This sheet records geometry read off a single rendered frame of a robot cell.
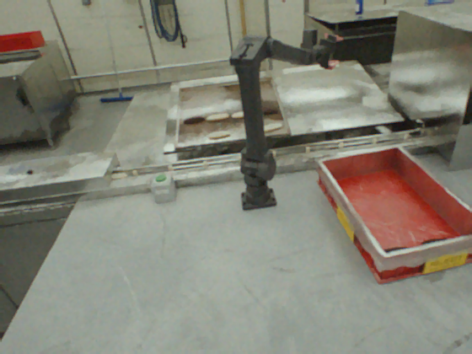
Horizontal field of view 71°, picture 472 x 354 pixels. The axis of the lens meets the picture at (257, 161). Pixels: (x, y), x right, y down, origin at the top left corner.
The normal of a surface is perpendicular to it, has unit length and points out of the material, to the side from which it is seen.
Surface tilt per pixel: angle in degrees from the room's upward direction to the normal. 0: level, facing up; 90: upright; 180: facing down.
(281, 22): 90
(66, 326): 0
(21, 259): 90
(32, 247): 90
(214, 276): 0
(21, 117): 90
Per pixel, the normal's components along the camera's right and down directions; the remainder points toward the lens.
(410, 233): -0.08, -0.84
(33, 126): 0.11, 0.52
